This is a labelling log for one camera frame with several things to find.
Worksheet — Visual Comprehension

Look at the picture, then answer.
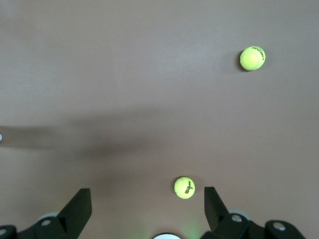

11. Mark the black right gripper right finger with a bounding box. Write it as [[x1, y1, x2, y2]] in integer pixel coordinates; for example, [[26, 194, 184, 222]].
[[202, 186, 307, 239]]

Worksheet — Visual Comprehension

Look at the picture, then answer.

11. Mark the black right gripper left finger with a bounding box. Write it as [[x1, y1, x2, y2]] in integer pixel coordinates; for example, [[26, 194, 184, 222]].
[[0, 188, 92, 239]]

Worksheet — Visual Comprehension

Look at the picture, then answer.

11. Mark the yellow tennis ball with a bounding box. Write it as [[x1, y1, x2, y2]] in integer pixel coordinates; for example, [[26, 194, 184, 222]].
[[239, 45, 267, 71], [173, 176, 196, 200]]

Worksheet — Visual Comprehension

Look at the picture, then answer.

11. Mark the brown table mat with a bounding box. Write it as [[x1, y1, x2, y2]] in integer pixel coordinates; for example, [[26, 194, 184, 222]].
[[0, 0, 319, 239]]

